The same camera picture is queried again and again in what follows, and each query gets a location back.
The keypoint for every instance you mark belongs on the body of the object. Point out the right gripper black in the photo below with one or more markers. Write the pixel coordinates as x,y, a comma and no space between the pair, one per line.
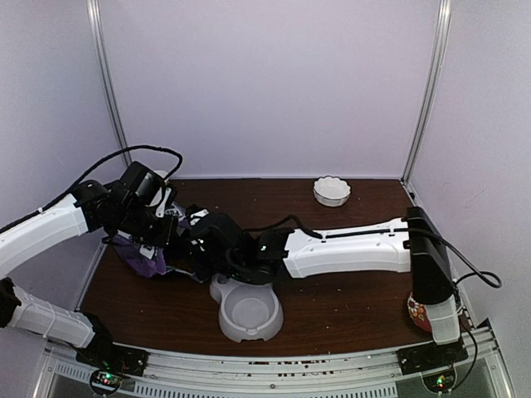
202,270

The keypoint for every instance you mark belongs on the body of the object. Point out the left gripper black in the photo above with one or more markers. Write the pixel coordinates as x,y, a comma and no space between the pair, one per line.
168,235

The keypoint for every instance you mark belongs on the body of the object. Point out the purple puppy food bag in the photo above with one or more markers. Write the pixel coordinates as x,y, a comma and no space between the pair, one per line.
149,261

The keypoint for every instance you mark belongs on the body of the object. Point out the grey double pet bowl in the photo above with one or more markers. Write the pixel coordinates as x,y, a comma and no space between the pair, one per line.
247,312

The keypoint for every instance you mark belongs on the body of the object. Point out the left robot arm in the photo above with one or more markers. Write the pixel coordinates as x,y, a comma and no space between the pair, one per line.
133,207

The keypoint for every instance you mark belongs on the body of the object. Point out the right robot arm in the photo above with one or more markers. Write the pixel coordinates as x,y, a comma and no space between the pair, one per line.
411,244

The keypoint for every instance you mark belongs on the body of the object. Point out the small white round bowl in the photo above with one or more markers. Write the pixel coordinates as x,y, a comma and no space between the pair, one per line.
162,173

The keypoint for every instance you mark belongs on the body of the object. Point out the white scalloped bowl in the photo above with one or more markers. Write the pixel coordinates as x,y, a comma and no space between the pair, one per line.
331,191

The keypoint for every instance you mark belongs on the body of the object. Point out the red floral plate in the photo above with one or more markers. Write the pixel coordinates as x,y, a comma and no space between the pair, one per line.
417,314

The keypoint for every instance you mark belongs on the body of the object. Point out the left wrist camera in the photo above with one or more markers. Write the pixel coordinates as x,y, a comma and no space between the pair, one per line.
163,202

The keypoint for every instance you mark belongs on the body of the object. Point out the aluminium front rail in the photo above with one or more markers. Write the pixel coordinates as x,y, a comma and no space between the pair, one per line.
375,373

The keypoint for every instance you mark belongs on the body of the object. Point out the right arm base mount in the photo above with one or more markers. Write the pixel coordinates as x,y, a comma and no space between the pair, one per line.
435,363

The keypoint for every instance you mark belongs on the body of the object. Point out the right aluminium frame post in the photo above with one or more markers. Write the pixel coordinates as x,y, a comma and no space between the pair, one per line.
443,26

